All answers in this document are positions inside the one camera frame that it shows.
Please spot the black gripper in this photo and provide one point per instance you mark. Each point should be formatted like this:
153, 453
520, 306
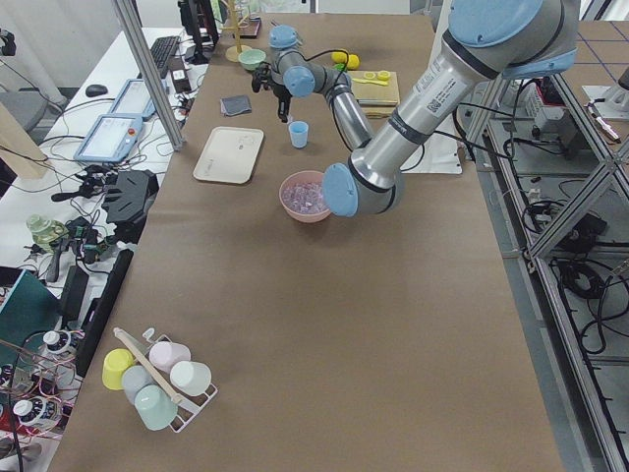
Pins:
282, 92

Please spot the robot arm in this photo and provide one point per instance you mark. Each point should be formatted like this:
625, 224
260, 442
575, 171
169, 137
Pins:
483, 40

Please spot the light blue plastic cup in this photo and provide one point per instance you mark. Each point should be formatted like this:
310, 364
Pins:
298, 133

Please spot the wooden cup tree stand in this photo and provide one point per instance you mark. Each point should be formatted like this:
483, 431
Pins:
231, 26

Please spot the pile of clear ice cubes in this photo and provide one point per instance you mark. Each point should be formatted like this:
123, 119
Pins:
304, 198

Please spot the pink cup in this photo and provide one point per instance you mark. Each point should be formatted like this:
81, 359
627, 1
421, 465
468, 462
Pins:
163, 355

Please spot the white cup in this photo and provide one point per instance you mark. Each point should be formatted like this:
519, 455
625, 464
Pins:
191, 377

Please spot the yellow cup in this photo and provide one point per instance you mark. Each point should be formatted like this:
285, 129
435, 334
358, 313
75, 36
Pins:
115, 364

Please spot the grey cup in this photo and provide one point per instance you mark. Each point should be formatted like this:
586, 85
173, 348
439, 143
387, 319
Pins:
134, 380

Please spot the white cup rack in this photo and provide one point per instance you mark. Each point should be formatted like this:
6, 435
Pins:
189, 407

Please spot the mint green cup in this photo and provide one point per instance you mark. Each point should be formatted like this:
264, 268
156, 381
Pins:
155, 407

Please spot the grey folded cloth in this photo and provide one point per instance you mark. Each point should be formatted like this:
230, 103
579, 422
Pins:
235, 105

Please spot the mint green bowl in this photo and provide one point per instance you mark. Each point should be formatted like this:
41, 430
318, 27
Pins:
250, 59

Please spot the cream rabbit tray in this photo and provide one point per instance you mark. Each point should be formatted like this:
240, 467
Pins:
229, 155

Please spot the yellow lemon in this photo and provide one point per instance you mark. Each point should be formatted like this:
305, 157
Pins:
339, 56
353, 62

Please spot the yellow plastic knife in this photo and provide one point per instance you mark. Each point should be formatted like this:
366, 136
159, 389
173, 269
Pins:
371, 82

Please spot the pink bowl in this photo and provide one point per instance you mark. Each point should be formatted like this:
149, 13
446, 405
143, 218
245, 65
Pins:
304, 176

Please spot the wooden cutting board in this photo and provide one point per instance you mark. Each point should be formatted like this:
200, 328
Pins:
373, 95

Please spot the black keyboard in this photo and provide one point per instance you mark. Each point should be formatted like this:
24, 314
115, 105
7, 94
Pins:
162, 50

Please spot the teach pendant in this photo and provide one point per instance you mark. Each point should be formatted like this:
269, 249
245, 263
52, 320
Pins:
133, 98
110, 139

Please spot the black computer mouse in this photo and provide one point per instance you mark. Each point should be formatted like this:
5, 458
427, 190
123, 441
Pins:
95, 90

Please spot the aluminium frame post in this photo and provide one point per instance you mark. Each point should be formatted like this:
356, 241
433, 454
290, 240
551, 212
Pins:
130, 23

